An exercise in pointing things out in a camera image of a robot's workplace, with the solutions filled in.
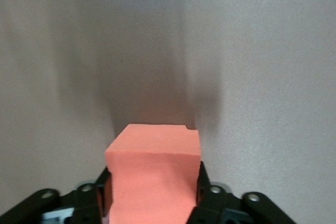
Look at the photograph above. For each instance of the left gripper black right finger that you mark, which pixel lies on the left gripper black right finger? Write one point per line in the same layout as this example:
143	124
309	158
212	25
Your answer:
223	205

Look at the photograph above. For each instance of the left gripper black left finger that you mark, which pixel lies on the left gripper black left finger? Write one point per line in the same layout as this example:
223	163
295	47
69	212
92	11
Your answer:
84	200

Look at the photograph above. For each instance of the orange foam cube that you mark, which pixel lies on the orange foam cube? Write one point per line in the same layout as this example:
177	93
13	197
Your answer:
155	145

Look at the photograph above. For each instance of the table cover sheet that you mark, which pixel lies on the table cover sheet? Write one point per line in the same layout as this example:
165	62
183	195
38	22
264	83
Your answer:
249	51

